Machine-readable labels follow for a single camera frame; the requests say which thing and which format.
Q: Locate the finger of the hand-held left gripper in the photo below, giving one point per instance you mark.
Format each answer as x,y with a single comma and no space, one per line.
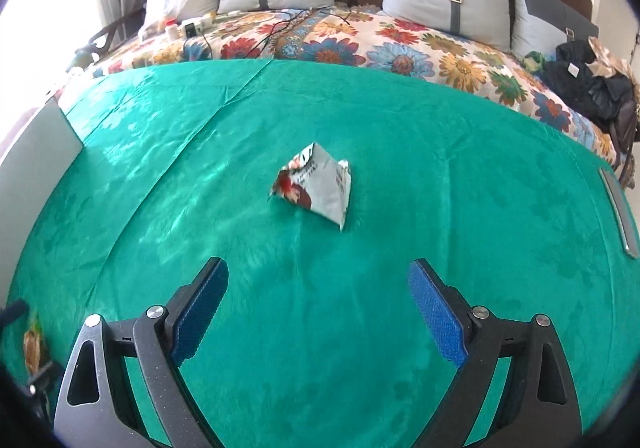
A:
12,313
42,375

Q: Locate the grey tablet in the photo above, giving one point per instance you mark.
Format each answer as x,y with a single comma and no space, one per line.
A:
617,208

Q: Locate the black clothes pile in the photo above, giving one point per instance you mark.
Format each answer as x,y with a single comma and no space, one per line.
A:
575,82

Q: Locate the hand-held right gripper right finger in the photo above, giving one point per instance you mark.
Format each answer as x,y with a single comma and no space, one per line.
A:
437,318

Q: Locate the beige cloth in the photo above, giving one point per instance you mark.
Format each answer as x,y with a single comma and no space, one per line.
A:
607,57

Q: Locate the dark wooden chair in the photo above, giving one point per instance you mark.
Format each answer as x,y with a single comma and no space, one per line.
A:
107,35

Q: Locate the clear plastic bag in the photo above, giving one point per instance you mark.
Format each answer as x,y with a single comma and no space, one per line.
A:
165,2

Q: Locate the green cloth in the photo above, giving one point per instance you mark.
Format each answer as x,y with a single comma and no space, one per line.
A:
535,61

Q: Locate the green blanket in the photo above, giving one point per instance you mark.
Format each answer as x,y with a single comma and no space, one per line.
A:
400,152

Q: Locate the small silver snack packet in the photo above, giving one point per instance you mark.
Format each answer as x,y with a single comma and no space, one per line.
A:
320,188

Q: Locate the floral bedsheet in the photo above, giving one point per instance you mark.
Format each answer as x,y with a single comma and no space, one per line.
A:
400,52

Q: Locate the white bottle with red cap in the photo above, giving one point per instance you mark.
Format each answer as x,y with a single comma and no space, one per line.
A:
172,31

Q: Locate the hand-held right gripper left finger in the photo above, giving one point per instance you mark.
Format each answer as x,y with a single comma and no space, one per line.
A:
200,308

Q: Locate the grey board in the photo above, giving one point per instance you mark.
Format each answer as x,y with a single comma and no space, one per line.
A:
35,167

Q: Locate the dark leather handbag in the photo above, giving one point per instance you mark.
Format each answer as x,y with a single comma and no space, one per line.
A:
627,127

